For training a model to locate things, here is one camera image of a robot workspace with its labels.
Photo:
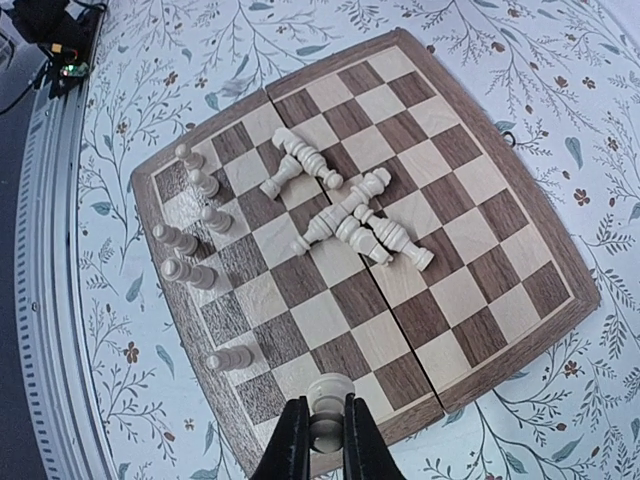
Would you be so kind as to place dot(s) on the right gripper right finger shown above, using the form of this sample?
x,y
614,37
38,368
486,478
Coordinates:
x,y
365,454

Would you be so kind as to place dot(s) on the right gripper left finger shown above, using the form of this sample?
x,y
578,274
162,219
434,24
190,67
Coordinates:
x,y
287,455

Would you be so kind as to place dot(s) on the white pawn placed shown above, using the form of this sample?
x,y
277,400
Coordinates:
x,y
183,243
326,398
208,185
219,221
237,357
198,276

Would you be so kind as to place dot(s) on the wooden chess board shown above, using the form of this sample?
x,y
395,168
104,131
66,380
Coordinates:
x,y
505,283

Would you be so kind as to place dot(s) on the white pawn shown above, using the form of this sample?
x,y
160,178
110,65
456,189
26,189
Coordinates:
x,y
191,159

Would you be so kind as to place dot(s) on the white chess piece knight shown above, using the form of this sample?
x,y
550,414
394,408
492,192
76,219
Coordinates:
x,y
362,241

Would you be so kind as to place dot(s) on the white chess piece queen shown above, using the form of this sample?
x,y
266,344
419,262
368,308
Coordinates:
x,y
325,224

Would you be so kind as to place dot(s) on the white chess piece bishop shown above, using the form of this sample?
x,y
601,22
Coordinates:
x,y
312,161

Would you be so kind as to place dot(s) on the floral patterned table mat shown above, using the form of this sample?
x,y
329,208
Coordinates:
x,y
563,76

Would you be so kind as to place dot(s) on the front aluminium rail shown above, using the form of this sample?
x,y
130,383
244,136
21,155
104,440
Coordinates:
x,y
54,357

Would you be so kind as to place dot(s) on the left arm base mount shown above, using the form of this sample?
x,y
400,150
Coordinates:
x,y
66,40

